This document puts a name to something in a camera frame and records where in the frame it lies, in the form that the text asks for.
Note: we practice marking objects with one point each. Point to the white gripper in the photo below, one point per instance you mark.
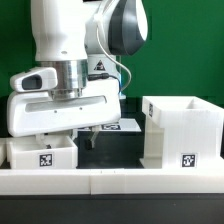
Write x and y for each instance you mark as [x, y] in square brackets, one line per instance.
[36, 113]

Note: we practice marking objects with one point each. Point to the white front drawer box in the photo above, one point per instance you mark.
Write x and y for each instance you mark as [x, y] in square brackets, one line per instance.
[26, 153]

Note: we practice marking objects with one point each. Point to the white drawer cabinet housing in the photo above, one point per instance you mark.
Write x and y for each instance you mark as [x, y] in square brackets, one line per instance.
[181, 132]

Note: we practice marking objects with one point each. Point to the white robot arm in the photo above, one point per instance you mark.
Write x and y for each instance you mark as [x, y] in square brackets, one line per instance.
[73, 86]

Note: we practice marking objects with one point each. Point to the fiducial marker sheet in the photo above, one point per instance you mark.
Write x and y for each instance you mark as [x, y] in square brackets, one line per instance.
[123, 125]

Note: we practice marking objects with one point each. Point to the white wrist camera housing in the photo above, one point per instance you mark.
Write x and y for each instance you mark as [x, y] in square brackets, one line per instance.
[36, 79]

